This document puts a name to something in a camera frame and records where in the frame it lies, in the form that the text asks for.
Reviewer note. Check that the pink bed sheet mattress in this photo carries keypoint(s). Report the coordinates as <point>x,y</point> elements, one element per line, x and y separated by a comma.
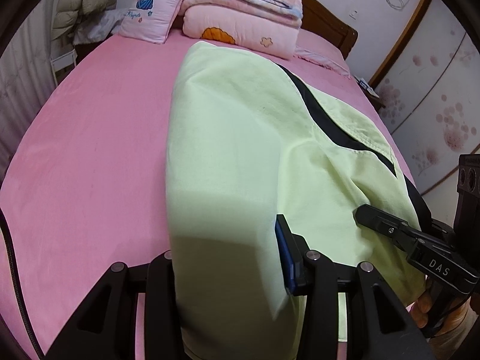
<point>86,186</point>

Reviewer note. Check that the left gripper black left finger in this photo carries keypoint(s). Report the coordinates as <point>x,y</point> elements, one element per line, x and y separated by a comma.
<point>292,248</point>

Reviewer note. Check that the dark wooden headboard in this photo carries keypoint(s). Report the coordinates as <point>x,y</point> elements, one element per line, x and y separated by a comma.
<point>319,20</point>

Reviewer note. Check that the white pleated curtain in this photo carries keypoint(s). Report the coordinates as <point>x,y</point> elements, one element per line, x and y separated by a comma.
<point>26,78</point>

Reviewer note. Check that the person's right hand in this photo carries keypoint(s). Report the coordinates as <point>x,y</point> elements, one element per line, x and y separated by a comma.
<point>456,326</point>

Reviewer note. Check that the light green black hooded jacket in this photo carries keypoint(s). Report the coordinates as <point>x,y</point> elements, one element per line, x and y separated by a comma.
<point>249,140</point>

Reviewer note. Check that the flat pink pillow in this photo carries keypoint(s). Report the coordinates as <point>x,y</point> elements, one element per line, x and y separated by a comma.
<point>315,49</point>

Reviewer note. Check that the floral sliding wardrobe door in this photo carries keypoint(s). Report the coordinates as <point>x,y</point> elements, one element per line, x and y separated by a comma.
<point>429,85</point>

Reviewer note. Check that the left gripper right finger seen afar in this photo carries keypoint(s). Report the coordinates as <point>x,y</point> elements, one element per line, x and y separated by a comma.
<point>390,226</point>

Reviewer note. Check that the folded floral pink quilt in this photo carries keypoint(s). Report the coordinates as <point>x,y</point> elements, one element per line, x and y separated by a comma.
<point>268,26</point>

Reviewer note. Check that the pink embroidered pillow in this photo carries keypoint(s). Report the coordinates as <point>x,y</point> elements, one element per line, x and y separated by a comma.
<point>150,20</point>

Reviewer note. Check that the dark wooden nightstand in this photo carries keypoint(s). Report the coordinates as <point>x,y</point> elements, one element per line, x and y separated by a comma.
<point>374,98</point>

